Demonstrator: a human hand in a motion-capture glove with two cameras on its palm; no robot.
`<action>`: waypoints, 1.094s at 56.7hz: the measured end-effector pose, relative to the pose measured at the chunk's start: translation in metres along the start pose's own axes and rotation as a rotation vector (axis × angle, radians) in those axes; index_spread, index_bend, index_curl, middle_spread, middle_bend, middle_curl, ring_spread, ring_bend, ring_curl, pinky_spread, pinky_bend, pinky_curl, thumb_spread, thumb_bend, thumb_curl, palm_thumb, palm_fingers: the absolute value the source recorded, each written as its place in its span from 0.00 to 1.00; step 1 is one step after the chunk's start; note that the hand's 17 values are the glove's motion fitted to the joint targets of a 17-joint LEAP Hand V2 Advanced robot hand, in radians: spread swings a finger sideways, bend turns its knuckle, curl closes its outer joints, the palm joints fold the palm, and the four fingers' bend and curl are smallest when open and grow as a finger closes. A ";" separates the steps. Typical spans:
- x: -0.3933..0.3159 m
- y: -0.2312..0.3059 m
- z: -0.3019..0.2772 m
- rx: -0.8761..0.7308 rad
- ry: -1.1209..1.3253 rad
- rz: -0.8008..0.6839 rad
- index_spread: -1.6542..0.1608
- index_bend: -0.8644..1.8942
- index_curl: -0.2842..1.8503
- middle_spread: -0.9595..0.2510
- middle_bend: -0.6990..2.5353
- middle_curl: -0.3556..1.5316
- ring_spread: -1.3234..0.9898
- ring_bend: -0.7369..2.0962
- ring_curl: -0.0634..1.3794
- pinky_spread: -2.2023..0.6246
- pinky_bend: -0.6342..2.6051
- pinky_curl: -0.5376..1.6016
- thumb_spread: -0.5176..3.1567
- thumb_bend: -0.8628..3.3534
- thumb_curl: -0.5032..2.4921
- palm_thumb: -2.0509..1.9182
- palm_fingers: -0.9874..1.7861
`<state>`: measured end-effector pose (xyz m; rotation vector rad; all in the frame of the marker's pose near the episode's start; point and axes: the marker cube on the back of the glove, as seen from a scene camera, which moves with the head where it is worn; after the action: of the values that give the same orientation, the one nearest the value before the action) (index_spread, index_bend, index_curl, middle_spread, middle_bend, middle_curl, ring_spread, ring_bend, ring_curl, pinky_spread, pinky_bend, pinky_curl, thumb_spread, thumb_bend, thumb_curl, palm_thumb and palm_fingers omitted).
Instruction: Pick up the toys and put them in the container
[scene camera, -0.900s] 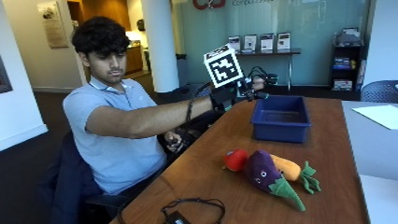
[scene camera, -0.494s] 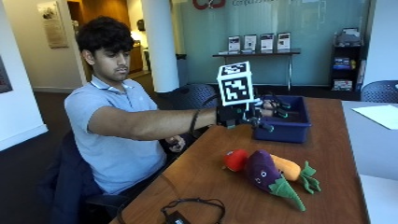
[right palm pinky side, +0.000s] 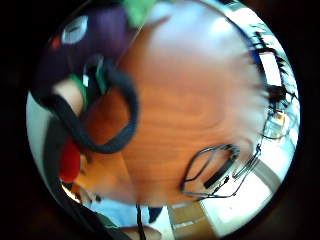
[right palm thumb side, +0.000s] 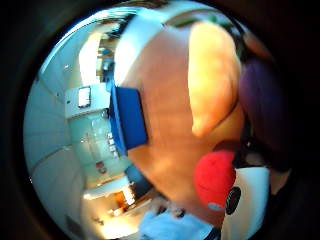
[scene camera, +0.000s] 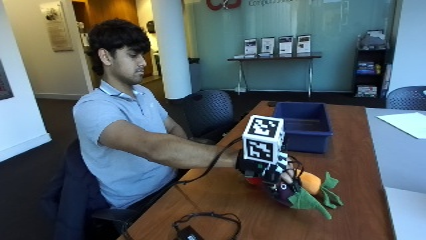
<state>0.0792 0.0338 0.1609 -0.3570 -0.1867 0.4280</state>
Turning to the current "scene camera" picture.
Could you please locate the red plush toy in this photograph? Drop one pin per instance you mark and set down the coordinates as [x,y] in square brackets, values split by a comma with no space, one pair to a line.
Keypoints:
[253,181]

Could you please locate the dark blue jacket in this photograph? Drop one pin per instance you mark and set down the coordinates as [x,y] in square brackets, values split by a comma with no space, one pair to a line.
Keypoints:
[73,193]

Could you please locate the white cube with black markers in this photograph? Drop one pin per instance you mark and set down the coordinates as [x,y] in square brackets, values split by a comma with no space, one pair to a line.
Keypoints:
[262,140]

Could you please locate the narrow console table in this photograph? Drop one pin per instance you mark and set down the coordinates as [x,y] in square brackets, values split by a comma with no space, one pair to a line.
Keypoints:
[274,57]

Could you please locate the black power adapter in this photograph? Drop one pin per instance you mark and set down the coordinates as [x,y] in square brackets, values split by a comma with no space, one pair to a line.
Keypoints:
[189,234]

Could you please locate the grey pile of leaflets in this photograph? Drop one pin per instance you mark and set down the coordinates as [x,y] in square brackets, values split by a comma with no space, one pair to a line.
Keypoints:
[373,40]

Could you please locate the dark framed picture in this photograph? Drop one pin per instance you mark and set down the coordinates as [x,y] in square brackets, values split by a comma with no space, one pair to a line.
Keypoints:
[4,81]

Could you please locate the blue plastic bin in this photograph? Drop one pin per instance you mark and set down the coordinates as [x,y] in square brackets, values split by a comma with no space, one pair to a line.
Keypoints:
[306,133]

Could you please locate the beige wall poster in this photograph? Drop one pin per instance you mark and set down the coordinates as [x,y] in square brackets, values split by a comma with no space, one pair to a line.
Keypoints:
[56,28]

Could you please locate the purple eggplant plush toy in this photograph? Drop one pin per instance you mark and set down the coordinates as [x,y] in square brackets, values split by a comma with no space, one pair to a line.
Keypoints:
[284,193]

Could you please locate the blue stacked booklets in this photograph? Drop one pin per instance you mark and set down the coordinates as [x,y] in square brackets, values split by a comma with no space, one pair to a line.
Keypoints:
[366,67]

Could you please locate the white paper sheet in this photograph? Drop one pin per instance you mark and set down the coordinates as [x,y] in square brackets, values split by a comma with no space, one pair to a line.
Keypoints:
[406,124]

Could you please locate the black office chair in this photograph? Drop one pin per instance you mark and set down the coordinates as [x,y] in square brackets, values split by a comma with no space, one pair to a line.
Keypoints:
[113,216]

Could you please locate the white and green magazines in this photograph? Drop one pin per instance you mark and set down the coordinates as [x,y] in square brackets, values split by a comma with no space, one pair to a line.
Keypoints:
[366,91]

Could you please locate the the person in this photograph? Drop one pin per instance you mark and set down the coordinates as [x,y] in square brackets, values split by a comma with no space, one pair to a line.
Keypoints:
[124,136]

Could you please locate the orange carrot plush toy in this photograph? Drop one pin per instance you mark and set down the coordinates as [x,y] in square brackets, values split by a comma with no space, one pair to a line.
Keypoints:
[310,182]

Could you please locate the brochure in clear stand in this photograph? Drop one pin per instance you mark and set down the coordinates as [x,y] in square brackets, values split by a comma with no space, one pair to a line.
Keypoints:
[268,45]
[303,43]
[285,45]
[250,46]

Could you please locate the small black object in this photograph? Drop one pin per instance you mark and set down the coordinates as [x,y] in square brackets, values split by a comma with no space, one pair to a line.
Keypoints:
[272,104]

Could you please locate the black mesh chair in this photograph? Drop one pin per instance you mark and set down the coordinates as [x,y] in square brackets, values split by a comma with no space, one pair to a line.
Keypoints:
[208,111]
[406,98]

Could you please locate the black shelf rack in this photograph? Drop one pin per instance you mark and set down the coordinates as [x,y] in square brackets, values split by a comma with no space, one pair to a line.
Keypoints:
[370,55]

